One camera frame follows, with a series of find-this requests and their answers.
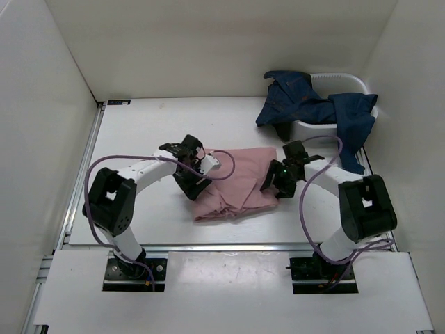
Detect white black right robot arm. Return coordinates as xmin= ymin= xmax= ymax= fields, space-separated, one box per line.
xmin=261 ymin=141 xmax=398 ymax=278

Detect left aluminium side rail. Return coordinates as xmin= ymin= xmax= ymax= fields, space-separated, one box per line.
xmin=21 ymin=255 xmax=54 ymax=334

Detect blue label sticker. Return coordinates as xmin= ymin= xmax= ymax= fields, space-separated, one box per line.
xmin=106 ymin=99 xmax=131 ymax=106

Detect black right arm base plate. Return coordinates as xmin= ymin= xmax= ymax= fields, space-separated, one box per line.
xmin=286 ymin=254 xmax=359 ymax=295

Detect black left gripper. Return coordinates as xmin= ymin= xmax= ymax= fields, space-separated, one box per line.
xmin=172 ymin=159 xmax=211 ymax=200

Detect white plastic basket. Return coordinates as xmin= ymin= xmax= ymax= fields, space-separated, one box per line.
xmin=291 ymin=73 xmax=371 ymax=140

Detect aluminium table edge rail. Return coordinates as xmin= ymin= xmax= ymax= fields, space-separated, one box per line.
xmin=143 ymin=243 xmax=313 ymax=253

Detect pink trousers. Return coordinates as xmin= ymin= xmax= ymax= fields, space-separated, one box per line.
xmin=192 ymin=147 xmax=279 ymax=222

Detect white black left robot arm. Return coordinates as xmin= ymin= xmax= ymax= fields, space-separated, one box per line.
xmin=82 ymin=134 xmax=278 ymax=280

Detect dark blue denim jeans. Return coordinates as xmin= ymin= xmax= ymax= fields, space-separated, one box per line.
xmin=255 ymin=70 xmax=337 ymax=142

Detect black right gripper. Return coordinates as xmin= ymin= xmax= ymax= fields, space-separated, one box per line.
xmin=260 ymin=159 xmax=300 ymax=199

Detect blue trousers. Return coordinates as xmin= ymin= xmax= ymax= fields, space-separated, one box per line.
xmin=328 ymin=93 xmax=378 ymax=175

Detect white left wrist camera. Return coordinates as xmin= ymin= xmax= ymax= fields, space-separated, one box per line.
xmin=200 ymin=154 xmax=221 ymax=174

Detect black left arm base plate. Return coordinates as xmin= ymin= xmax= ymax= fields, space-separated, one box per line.
xmin=102 ymin=255 xmax=168 ymax=293

